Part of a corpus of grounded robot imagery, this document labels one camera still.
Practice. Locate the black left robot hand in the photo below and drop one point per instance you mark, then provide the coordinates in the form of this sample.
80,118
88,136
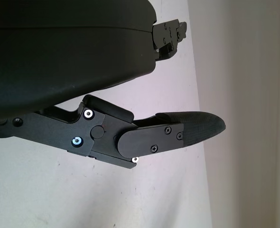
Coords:
59,59

